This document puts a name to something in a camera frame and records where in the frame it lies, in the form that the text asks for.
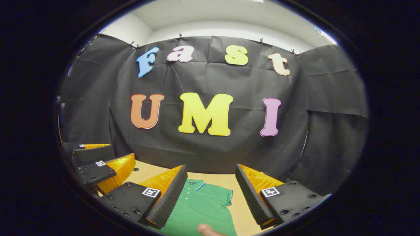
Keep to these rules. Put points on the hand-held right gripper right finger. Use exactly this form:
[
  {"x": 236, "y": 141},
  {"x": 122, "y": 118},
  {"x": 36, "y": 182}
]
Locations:
[{"x": 288, "y": 200}]

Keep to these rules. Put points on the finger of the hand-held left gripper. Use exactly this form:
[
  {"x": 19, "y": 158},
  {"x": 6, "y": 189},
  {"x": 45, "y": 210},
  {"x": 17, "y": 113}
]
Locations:
[
  {"x": 93, "y": 154},
  {"x": 95, "y": 173}
]

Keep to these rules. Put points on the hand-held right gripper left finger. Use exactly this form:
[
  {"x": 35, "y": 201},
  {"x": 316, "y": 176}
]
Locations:
[{"x": 131, "y": 200}]

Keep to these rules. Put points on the green polo T-shirt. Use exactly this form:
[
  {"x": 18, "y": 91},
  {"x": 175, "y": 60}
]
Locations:
[{"x": 203, "y": 209}]

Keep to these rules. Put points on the black backdrop cloth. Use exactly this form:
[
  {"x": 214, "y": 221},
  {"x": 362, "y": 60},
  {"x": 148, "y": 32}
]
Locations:
[{"x": 210, "y": 154}]

